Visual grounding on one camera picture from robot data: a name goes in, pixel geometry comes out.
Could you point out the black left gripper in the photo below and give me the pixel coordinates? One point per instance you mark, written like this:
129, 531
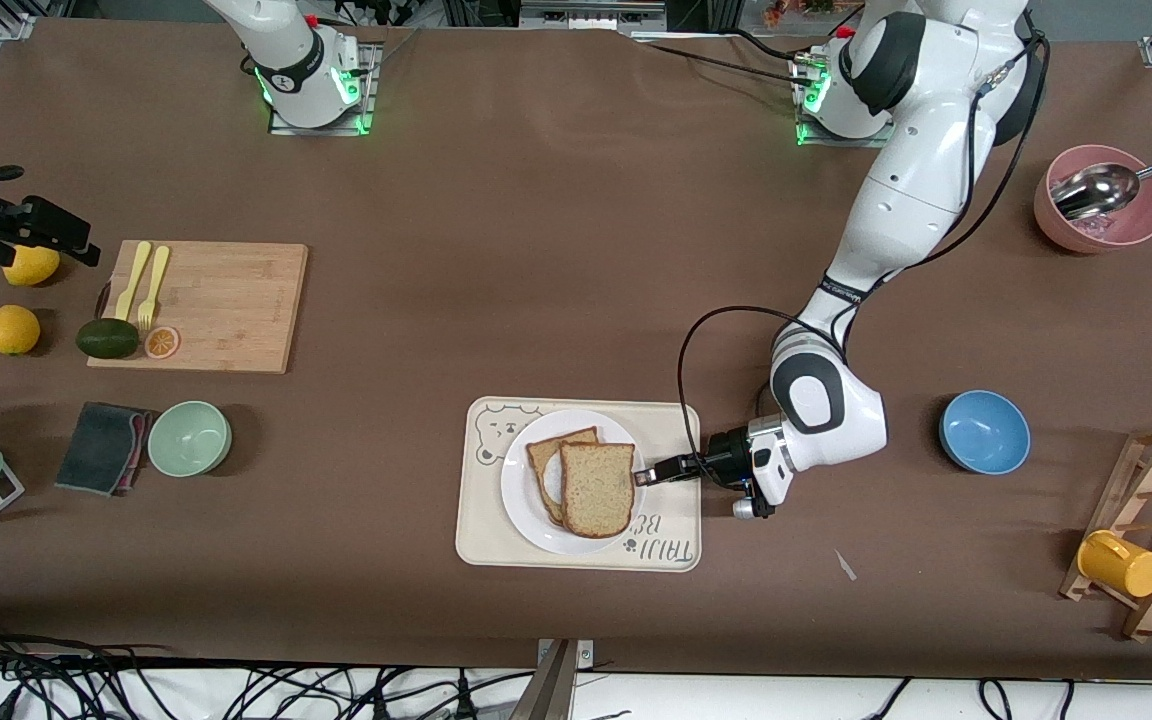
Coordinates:
725, 457

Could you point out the light seeded bread slice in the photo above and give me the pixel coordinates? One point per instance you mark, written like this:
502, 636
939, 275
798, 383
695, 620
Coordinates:
596, 490

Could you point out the white cheese slice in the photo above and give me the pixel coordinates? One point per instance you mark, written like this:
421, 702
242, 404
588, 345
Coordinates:
552, 485

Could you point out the brown toasted bread slice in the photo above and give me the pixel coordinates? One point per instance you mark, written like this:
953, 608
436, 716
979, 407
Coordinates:
541, 455

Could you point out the white round plate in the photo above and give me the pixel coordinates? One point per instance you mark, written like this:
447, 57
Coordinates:
521, 500

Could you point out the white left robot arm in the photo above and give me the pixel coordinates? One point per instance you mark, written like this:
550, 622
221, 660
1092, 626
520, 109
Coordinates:
916, 200

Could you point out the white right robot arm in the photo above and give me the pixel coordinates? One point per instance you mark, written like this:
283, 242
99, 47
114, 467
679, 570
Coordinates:
296, 60

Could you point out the yellow lemon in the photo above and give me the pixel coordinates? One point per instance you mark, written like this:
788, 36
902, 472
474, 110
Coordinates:
36, 272
12, 330

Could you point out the yellow plastic knife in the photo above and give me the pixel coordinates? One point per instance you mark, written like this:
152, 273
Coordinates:
136, 275

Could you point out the yellow plastic fork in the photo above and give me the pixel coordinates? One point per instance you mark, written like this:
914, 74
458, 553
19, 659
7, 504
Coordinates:
158, 270

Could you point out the green avocado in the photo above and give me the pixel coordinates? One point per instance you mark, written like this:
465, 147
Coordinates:
108, 339

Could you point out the orange slice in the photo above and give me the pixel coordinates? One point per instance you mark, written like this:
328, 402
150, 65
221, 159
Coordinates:
163, 342

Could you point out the wooden cutting board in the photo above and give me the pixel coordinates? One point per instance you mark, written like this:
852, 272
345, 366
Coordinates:
236, 300

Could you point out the white paper scrap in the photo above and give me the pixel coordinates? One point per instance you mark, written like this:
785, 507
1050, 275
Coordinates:
844, 565

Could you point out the cream bear print tray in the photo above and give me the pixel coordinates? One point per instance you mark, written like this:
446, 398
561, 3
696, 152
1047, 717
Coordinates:
481, 530

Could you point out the pink cloth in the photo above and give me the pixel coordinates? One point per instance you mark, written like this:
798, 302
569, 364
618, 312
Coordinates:
144, 425

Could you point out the grey folded cloth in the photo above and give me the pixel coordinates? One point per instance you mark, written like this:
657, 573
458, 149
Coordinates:
101, 447

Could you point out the mint green bowl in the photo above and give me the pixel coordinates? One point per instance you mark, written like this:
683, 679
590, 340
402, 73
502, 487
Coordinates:
189, 438

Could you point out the blue bowl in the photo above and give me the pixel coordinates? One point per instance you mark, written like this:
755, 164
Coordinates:
984, 432

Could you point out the wooden cup rack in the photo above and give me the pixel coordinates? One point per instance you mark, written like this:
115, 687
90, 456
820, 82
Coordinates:
1108, 500

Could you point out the yellow cup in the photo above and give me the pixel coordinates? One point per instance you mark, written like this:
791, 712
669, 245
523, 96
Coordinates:
1121, 568

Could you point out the grey metal fixture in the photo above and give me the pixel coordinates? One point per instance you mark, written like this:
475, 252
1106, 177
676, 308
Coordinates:
591, 15

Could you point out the metal ladle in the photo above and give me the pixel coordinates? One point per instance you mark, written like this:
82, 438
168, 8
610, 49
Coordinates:
1096, 190

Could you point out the pink bowl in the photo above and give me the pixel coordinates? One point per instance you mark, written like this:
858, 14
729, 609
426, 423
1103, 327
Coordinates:
1136, 228

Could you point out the aluminium camera mount post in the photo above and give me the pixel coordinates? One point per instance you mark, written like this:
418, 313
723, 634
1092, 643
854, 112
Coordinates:
556, 690

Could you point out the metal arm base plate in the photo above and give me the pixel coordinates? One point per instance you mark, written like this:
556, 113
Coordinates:
826, 143
321, 131

